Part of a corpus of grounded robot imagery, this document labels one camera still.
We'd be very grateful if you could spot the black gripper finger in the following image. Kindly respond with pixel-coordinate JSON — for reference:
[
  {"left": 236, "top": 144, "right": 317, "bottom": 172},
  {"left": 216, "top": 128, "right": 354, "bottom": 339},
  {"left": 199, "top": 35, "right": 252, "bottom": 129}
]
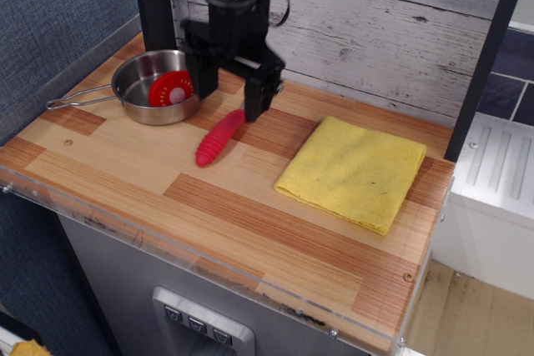
[
  {"left": 184, "top": 49, "right": 219, "bottom": 100},
  {"left": 244, "top": 67, "right": 284, "bottom": 123}
]

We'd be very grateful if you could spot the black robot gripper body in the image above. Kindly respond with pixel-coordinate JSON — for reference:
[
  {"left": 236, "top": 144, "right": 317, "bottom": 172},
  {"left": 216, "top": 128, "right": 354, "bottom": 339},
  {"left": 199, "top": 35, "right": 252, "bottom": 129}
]
[{"left": 180, "top": 0, "right": 285, "bottom": 79}]

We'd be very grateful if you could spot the red handled metal fork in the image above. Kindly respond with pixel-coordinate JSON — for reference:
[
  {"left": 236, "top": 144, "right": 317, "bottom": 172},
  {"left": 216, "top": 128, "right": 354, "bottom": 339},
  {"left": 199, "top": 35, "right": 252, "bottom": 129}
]
[{"left": 195, "top": 103, "right": 246, "bottom": 168}]

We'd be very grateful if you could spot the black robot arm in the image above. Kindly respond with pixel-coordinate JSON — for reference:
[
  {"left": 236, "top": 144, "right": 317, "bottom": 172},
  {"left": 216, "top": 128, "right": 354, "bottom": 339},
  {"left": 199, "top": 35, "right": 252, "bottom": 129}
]
[{"left": 181, "top": 0, "right": 285, "bottom": 123}]

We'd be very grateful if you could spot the red perforated plastic disc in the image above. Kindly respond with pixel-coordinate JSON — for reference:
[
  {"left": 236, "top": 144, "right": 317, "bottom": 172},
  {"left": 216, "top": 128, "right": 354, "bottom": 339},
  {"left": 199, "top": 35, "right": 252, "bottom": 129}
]
[{"left": 149, "top": 70, "right": 195, "bottom": 107}]

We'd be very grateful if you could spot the yellow folded cloth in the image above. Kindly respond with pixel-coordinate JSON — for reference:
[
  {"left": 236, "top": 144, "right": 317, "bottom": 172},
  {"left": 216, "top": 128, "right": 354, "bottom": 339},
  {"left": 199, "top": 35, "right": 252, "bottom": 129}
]
[{"left": 275, "top": 116, "right": 427, "bottom": 235}]

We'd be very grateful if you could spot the silver toy fridge cabinet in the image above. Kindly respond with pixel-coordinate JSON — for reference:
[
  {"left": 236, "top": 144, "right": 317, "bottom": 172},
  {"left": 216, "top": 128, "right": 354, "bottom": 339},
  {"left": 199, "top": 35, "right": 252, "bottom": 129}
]
[{"left": 59, "top": 215, "right": 400, "bottom": 355}]

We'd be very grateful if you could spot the grey dispenser button panel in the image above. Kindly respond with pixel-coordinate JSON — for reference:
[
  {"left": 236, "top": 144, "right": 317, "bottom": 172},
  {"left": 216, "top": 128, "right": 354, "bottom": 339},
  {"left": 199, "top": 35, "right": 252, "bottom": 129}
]
[{"left": 152, "top": 286, "right": 256, "bottom": 355}]

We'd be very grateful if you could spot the white ribbed appliance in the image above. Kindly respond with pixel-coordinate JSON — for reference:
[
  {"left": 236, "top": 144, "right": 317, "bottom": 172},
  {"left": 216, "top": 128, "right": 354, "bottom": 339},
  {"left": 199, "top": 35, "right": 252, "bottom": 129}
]
[{"left": 431, "top": 113, "right": 533, "bottom": 298}]

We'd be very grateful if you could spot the yellow object at corner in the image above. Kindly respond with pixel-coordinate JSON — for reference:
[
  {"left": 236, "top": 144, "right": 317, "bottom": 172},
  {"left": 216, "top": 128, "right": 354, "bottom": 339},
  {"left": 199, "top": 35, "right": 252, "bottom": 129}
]
[{"left": 10, "top": 340, "right": 52, "bottom": 356}]

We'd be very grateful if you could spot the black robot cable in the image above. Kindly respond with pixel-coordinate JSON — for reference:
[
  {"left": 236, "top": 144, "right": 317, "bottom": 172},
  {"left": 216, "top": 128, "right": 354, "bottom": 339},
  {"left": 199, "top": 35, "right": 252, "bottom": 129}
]
[{"left": 266, "top": 0, "right": 290, "bottom": 28}]

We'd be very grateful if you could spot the steel pan with handle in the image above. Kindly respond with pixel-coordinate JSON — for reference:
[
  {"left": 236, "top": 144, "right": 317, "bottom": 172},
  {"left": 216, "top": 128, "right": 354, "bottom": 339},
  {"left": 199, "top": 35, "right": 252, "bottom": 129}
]
[{"left": 46, "top": 50, "right": 201, "bottom": 126}]

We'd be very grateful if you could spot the black left frame post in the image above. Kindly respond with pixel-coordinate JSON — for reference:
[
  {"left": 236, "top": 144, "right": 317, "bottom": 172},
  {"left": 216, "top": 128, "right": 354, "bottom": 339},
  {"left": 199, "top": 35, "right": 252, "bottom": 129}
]
[{"left": 137, "top": 0, "right": 177, "bottom": 51}]

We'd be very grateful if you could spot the black frame post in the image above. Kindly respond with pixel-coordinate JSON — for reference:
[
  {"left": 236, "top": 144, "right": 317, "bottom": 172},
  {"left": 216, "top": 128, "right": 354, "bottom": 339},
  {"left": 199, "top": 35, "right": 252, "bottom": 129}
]
[
  {"left": 137, "top": 0, "right": 177, "bottom": 51},
  {"left": 444, "top": 0, "right": 518, "bottom": 162}
]

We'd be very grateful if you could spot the black right frame post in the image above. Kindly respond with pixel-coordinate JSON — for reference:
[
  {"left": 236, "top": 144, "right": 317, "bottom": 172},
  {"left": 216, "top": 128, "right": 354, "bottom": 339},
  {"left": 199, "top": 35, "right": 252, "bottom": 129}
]
[{"left": 444, "top": 0, "right": 518, "bottom": 162}]

